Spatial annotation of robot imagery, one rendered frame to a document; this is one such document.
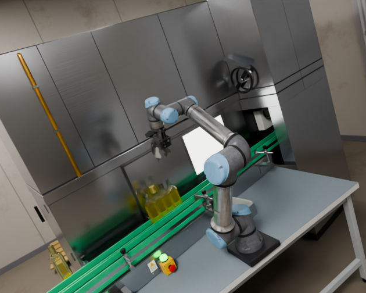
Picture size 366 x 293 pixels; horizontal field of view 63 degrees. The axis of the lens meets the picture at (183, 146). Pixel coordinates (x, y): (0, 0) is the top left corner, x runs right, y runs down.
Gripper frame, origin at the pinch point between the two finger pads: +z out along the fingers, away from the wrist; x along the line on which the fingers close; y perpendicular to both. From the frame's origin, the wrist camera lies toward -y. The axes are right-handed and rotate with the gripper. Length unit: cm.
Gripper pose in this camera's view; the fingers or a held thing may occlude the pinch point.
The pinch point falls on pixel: (161, 156)
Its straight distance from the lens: 167.3
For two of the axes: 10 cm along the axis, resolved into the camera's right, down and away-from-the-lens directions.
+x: 7.4, -4.4, 5.1
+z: 1.3, 8.4, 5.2
